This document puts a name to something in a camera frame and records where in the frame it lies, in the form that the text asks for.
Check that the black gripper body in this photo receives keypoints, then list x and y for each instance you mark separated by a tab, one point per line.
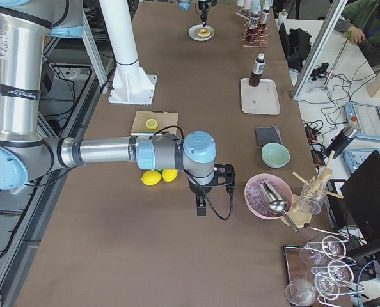
203	6
197	189

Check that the white plate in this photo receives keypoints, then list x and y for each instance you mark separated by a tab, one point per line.
193	35

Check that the glazed donut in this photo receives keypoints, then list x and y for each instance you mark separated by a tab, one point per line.
203	32

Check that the dark drink bottle on tray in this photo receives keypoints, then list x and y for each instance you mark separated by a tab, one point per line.
257	70

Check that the cream rabbit tray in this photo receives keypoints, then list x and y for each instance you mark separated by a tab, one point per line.
262	99

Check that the dark bottle in rack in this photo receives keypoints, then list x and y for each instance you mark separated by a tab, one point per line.
253	21

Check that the pink bowl with ice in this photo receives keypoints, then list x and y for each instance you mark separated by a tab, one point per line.
254	199

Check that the whole yellow lemon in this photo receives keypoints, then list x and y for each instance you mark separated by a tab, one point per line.
151	177

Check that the metal ice scoop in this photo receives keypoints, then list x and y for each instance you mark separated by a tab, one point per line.
277	204

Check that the mint green bowl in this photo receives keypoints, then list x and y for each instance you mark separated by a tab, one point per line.
275	155

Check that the lemon half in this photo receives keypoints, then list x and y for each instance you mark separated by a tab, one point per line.
151	124

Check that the grey folded cloth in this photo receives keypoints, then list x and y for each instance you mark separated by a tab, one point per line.
265	135

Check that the wooden cutting board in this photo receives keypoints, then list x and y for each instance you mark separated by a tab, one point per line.
168	122

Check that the round wooden stand base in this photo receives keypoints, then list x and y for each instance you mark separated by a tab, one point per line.
299	217

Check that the glass mug on stand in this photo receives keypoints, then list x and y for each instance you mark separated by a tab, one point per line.
312	196

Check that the wine glass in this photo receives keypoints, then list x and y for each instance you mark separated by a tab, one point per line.
300	292
320	252
338	271
326	286

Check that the blue teach pendant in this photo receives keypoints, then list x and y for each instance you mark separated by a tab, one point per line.
366	117
355	157

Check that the black monitor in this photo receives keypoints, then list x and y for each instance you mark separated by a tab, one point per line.
362	196

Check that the person in green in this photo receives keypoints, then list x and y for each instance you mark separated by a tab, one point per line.
360	22

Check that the copper wire bottle rack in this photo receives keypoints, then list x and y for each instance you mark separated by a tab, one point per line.
258	39

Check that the black camera bag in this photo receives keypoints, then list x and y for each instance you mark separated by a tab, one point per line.
296	46

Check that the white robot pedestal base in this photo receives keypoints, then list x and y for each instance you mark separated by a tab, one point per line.
131	84

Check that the aluminium frame post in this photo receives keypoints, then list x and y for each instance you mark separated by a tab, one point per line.
326	29

